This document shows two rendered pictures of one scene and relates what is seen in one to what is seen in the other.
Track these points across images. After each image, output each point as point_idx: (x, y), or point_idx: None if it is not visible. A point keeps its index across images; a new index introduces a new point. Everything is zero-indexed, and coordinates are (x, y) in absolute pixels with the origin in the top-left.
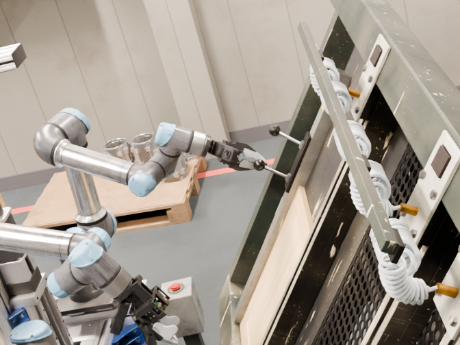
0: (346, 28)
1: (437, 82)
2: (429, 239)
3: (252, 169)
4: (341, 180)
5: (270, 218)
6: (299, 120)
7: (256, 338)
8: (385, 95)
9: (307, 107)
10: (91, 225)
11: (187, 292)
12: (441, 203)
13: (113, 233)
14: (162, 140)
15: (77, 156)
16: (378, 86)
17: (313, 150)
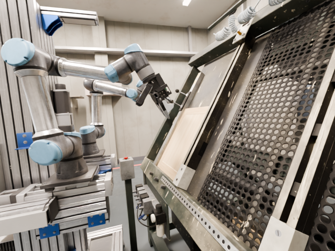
0: (210, 49)
1: None
2: None
3: (168, 103)
4: (235, 62)
5: (164, 133)
6: (178, 98)
7: (173, 159)
8: (264, 15)
9: (180, 95)
10: (96, 126)
11: (131, 159)
12: None
13: (103, 134)
14: (140, 83)
15: (104, 83)
16: (254, 22)
17: (191, 96)
